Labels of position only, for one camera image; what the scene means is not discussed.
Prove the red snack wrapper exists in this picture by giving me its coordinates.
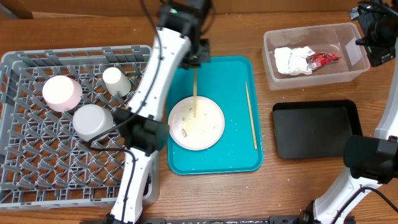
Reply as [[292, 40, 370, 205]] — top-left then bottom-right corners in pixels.
[[306, 52, 341, 70]]

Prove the wooden chopstick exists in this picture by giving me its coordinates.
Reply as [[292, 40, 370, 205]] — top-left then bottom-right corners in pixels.
[[245, 82, 257, 150], [193, 68, 198, 118]]

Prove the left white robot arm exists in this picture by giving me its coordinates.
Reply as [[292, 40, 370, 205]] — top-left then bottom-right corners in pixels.
[[105, 1, 215, 223]]

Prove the black rail at table edge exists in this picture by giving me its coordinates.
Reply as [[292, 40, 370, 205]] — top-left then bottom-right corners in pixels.
[[139, 216, 299, 224]]

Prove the large pink dinner plate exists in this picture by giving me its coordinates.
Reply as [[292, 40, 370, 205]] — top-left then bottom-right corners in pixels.
[[167, 96, 225, 151]]

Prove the clear plastic waste bin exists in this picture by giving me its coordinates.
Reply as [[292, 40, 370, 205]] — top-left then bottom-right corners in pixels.
[[262, 22, 371, 90]]

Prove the pale green bowl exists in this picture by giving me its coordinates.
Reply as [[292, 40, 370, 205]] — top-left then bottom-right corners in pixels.
[[72, 104, 113, 141]]

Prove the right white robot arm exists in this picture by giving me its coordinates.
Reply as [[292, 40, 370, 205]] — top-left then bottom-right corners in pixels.
[[293, 1, 397, 223]]

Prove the pale green cup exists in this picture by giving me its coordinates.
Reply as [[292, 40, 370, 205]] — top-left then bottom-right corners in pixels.
[[103, 67, 131, 96]]

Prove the teal plastic serving tray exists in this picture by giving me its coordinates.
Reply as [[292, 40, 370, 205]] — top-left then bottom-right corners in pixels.
[[167, 56, 264, 175]]

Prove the white paper napkin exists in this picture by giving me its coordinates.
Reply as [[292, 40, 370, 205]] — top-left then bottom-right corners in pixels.
[[274, 46, 315, 75]]

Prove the black rectangular tray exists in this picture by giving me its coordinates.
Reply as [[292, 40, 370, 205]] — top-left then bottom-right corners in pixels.
[[272, 100, 363, 160]]

